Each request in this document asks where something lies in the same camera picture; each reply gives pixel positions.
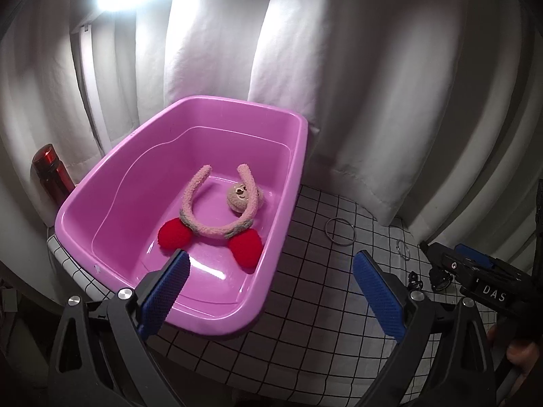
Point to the small black clip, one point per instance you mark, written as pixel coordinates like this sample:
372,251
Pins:
414,282

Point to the white curtain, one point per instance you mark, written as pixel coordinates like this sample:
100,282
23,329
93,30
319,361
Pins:
360,93

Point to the thin metal bangle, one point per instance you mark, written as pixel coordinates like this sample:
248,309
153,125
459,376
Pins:
326,231

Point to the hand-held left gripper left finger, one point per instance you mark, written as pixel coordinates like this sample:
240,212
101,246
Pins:
165,292

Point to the pink plush headband red ears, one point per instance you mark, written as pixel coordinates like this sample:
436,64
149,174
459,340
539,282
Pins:
203,229

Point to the red water bottle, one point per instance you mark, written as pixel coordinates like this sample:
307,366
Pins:
51,174

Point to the person's right hand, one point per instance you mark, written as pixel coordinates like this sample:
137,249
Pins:
519,354

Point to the monkey face plush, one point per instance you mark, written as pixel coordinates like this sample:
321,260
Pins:
237,197

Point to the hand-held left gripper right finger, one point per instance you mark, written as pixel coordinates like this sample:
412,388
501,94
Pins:
377,292

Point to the white checkered tablecloth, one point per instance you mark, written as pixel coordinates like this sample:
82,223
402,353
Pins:
318,305

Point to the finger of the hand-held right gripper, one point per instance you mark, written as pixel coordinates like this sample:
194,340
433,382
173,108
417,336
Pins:
432,251
475,256

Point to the pink plastic tub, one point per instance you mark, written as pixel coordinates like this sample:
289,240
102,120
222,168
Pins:
127,220

